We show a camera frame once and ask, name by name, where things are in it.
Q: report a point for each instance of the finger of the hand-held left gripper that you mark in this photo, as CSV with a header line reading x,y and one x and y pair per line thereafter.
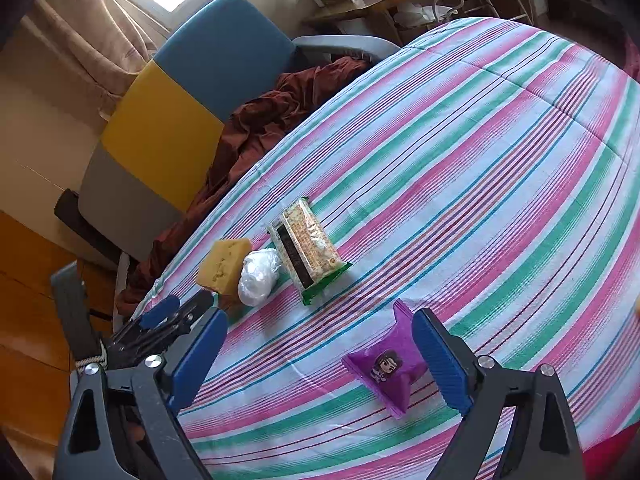
x,y
160,310
195,306

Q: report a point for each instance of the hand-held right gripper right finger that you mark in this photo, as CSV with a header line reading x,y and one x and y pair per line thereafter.
x,y
440,360

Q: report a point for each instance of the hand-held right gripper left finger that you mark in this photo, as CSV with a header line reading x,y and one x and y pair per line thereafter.
x,y
195,355

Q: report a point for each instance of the purple snack packet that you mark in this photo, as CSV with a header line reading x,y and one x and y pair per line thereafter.
x,y
385,365

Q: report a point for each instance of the yellow sponge block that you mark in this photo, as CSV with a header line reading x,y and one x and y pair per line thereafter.
x,y
222,265

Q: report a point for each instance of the white plastic bag ball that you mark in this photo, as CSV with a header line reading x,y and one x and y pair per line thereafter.
x,y
257,280

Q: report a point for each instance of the clear cracker packet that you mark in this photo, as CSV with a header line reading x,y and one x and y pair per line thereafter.
x,y
307,250

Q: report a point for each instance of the grey yellow blue chair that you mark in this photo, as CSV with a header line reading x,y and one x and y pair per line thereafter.
x,y
160,130

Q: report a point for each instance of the maroon cloth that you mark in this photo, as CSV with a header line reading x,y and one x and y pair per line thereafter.
x,y
260,120

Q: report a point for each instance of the red cloth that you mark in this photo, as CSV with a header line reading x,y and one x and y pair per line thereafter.
x,y
615,455

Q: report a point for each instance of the striped cloth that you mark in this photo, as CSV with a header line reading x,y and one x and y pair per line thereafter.
x,y
475,160

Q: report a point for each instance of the orange sponge piece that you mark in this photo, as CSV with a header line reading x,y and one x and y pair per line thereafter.
x,y
637,305

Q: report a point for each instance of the beige curtain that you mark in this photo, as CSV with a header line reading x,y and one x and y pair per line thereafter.
x,y
90,45

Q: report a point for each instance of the wooden side table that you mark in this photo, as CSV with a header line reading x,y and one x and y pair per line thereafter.
x,y
390,2

